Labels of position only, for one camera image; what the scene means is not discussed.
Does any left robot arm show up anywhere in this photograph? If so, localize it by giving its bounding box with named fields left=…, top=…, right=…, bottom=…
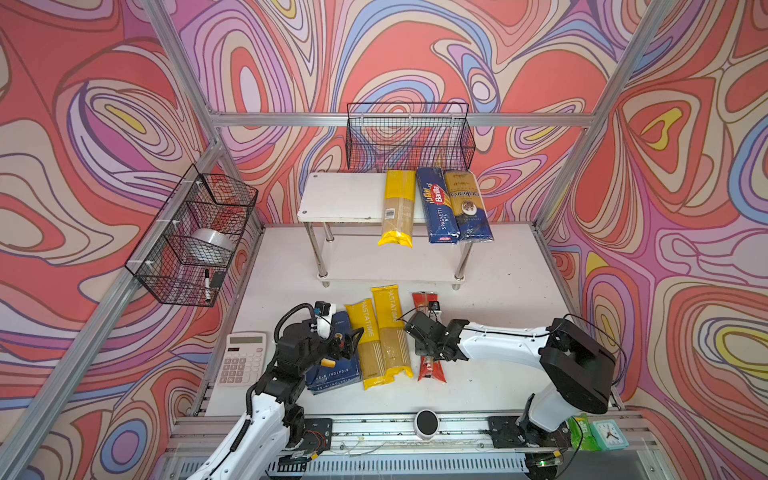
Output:
left=191, top=301, right=365, bottom=479

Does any silver tape roll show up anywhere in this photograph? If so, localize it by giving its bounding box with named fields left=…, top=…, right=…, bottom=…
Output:
left=192, top=228, right=235, bottom=252

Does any white two-tier shelf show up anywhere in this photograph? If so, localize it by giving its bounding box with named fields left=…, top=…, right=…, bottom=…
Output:
left=297, top=173, right=472, bottom=290

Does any white calculator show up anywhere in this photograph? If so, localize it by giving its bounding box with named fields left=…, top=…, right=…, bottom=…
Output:
left=217, top=331, right=268, bottom=387

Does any black wire basket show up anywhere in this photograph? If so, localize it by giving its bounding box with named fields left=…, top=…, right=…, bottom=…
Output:
left=345, top=101, right=476, bottom=173
left=125, top=166, right=258, bottom=307

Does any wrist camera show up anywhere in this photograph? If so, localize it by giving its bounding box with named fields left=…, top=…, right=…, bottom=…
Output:
left=314, top=301, right=336, bottom=339
left=427, top=301, right=441, bottom=317

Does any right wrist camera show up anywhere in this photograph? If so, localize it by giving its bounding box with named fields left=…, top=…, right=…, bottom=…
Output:
left=427, top=301, right=441, bottom=317

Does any blue Barilla spaghetti box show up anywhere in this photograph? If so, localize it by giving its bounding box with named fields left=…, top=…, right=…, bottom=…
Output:
left=416, top=167, right=460, bottom=244

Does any yellow spaghetti bag barcode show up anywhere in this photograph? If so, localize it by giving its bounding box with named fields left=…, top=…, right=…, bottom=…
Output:
left=378, top=170, right=416, bottom=248

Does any black wire basket left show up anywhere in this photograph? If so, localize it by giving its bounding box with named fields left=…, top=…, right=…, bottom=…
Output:
left=125, top=166, right=258, bottom=307

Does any round black white sensor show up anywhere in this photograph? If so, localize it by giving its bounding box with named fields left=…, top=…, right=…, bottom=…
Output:
left=414, top=409, right=440, bottom=441

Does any blue Barilla rigatoni box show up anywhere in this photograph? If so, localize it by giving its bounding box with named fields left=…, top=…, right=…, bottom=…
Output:
left=306, top=311, right=362, bottom=394

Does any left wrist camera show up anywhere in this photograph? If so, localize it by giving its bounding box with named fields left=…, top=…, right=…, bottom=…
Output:
left=314, top=301, right=336, bottom=339

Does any black wire basket back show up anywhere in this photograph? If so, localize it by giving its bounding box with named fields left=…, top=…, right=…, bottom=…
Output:
left=345, top=101, right=476, bottom=173

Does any blue clear spaghetti bag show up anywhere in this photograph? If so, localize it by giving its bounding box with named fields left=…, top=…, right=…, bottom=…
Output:
left=445, top=170, right=494, bottom=242

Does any yellow Pastatime bag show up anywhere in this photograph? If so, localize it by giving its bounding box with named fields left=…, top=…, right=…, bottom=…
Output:
left=345, top=298, right=394, bottom=390
left=372, top=285, right=413, bottom=378

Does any red spaghetti bag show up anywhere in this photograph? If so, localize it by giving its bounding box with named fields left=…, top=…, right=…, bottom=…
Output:
left=412, top=291, right=447, bottom=383

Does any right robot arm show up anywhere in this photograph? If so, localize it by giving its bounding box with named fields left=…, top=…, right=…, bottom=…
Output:
left=404, top=311, right=616, bottom=448

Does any green alarm clock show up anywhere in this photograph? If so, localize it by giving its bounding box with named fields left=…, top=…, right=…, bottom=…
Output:
left=590, top=419, right=629, bottom=452

